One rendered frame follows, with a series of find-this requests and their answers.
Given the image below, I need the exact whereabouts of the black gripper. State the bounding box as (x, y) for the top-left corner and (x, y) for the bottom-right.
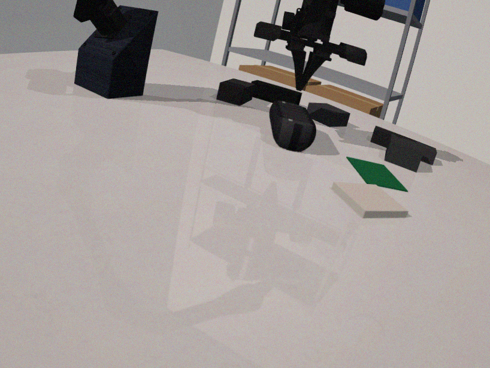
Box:
(254, 0), (367, 91)

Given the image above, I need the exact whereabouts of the flat green panel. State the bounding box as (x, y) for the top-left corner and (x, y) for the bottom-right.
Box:
(346, 157), (408, 192)

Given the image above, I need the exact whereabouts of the beige flat rectangular slab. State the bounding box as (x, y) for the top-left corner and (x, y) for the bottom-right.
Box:
(332, 182), (409, 218)

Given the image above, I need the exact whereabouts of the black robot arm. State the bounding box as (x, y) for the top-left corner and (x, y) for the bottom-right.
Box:
(73, 0), (385, 39)

